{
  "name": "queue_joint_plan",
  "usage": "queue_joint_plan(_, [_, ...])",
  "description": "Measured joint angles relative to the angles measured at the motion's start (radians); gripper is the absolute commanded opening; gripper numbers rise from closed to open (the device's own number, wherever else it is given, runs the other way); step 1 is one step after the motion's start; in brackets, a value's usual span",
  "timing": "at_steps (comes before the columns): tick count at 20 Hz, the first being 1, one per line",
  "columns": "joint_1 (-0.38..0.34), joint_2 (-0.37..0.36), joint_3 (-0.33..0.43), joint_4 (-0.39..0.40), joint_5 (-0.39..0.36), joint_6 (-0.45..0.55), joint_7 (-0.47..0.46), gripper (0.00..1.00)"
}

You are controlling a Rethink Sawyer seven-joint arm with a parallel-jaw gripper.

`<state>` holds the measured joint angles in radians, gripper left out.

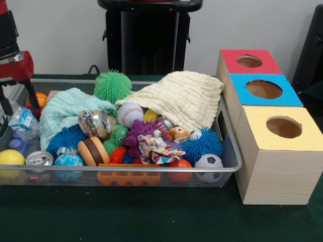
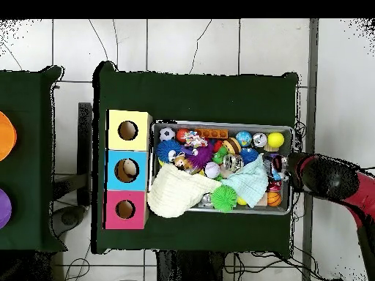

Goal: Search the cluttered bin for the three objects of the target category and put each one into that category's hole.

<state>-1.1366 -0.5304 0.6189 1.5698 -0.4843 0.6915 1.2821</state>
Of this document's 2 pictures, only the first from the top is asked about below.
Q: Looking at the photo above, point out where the orange basketball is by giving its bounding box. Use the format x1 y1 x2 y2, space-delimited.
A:
26 92 48 109

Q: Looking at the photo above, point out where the toy hamburger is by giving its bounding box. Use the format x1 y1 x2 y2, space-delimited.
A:
77 136 111 166

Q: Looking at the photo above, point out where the crushed clear plastic bottle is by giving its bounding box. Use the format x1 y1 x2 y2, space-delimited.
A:
8 105 41 143

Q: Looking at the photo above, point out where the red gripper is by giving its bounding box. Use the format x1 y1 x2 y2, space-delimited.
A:
0 50 41 117

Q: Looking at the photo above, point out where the dark green table cloth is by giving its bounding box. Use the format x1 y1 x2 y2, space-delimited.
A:
0 74 323 242
298 80 323 108

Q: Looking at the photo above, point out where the blue puffer ball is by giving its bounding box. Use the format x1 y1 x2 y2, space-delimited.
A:
180 126 224 166

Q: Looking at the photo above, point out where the black chair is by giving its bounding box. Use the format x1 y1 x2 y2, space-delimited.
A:
291 4 323 88

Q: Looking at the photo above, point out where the green puffer ball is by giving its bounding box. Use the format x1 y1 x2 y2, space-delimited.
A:
93 69 132 104

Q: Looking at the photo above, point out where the white baseball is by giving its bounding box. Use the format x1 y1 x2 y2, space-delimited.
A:
117 102 144 128

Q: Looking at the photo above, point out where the cream waffle cloth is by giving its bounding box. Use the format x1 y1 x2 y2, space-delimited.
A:
115 71 225 133

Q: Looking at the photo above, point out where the wooden box with three holes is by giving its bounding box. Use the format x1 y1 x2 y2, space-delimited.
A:
216 49 316 205

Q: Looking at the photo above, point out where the purple spiky toy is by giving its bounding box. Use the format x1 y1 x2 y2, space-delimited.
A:
123 119 170 158

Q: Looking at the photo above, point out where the silver wire mesh bin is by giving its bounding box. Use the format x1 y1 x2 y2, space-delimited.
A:
0 78 243 189

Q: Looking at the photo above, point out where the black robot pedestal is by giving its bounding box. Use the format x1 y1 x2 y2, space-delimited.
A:
97 0 204 76

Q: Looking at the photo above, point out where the mint green cloth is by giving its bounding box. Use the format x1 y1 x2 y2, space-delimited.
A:
39 87 117 151

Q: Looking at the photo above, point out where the soccer ball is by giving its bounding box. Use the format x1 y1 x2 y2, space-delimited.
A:
194 153 225 184

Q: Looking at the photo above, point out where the crushed drink can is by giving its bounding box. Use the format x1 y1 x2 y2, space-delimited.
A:
78 109 112 139

